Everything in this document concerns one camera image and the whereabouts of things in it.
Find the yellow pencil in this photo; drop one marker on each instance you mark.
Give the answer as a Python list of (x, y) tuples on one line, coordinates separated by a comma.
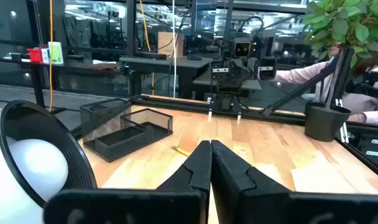
[(180, 150)]

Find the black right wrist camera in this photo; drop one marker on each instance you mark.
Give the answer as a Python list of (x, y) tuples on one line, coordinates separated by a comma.
[(241, 47)]

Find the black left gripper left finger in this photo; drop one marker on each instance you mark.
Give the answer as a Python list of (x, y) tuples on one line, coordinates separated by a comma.
[(163, 205)]

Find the black plant pot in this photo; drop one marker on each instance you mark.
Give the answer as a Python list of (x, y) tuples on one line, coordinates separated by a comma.
[(325, 124)]

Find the person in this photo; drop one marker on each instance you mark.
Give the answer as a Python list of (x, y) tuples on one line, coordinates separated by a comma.
[(296, 76)]

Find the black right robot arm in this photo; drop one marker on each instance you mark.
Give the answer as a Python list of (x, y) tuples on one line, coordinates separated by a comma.
[(227, 99)]

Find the black mesh desk organizer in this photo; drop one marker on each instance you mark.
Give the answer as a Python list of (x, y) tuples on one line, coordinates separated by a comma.
[(120, 137)]

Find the black standing desk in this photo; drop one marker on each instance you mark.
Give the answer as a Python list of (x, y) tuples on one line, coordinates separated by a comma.
[(37, 87)]

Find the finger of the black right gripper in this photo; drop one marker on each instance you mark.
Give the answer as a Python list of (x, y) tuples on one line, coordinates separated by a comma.
[(253, 68), (238, 70)]

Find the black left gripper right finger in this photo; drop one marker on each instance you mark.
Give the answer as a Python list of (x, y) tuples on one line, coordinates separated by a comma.
[(254, 205)]

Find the white green box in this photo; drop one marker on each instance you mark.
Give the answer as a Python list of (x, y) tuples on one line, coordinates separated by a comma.
[(56, 53)]

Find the white round cup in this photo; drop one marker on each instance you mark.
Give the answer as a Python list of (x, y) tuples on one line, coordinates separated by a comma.
[(36, 165)]

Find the green leafy plant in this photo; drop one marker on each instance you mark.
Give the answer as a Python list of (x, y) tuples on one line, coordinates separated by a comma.
[(347, 25)]

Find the grey desk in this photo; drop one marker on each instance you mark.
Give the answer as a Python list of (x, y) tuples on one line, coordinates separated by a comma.
[(163, 62)]

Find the red box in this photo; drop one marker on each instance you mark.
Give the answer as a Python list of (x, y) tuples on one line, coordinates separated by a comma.
[(35, 55)]

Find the black aluminium table frame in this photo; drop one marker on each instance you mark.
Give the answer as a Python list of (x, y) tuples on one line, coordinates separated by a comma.
[(176, 104)]

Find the black controller box stack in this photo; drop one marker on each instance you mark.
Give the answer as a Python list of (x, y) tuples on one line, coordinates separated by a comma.
[(374, 152)]

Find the wooden board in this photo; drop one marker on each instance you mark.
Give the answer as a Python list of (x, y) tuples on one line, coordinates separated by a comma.
[(168, 45)]

